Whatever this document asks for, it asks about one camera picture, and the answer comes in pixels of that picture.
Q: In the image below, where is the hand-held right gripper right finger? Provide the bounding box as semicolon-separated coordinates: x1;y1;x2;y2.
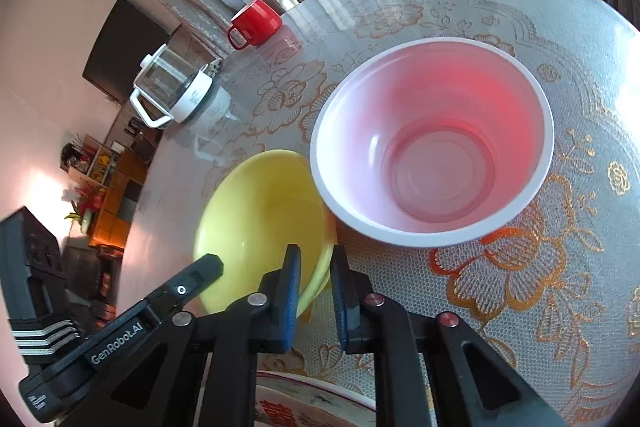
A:
330;245;569;427

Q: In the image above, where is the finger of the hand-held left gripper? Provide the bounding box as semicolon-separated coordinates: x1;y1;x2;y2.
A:
144;254;224;322

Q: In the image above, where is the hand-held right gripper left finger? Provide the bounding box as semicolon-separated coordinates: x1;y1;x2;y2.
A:
62;245;303;427

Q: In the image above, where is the yellow plastic bowl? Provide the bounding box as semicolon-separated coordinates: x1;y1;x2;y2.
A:
193;149;338;320

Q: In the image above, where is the white printed ceramic plate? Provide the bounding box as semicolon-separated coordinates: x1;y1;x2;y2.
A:
252;369;378;427

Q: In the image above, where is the red plastic bowl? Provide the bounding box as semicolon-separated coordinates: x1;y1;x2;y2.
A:
309;38;556;249

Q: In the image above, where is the dark leather armchair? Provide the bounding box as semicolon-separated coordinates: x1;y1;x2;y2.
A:
61;244;123;308

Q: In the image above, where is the green leafy potted plant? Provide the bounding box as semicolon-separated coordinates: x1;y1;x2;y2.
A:
64;197;96;235

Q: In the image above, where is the orange wooden cabinet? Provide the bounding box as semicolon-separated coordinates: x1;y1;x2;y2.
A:
87;147;148;248

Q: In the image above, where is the white open shelf box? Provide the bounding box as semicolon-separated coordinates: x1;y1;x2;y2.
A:
62;134;126;182

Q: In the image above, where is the lace patterned tablecloth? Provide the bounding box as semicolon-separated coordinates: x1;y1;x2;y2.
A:
120;0;640;427

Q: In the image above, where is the white glass electric kettle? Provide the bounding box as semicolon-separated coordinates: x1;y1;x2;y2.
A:
129;43;233;130

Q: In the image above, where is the black flat television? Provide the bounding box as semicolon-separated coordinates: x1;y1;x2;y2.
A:
82;0;173;105

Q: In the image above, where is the red mug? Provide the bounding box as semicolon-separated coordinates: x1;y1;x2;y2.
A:
227;0;283;51

